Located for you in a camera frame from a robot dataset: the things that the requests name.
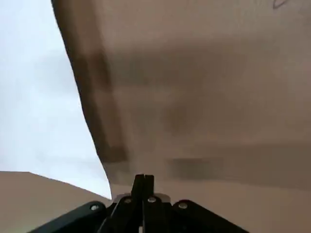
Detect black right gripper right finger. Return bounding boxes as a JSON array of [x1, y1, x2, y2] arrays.
[[145, 174, 250, 233]]

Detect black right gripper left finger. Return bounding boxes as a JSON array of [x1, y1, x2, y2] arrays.
[[29, 174, 146, 233]]

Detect white A4 paper sheet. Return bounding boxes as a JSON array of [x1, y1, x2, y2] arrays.
[[0, 0, 113, 200]]

